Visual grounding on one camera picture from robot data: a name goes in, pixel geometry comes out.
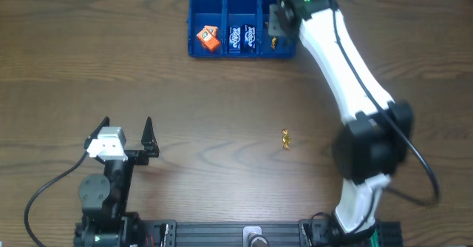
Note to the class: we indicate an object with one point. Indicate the orange candy box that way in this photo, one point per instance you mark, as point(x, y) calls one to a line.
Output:
point(211, 28)
point(208, 39)

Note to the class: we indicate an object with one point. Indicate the mounting rail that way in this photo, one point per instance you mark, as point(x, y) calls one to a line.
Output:
point(214, 234)

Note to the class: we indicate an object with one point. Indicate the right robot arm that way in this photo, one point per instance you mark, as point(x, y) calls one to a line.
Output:
point(340, 62)

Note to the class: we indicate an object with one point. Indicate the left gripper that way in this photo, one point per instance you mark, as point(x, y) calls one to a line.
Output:
point(137, 157)

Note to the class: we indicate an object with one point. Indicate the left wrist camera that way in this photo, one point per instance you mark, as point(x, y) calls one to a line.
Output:
point(107, 143)

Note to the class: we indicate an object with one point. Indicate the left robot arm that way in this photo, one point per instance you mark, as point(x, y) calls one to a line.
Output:
point(118, 188)

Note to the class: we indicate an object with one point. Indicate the blue candy pack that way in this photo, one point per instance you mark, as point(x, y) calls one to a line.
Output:
point(249, 36)
point(235, 39)

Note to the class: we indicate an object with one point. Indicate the blue tray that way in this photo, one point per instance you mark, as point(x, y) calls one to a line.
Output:
point(207, 10)

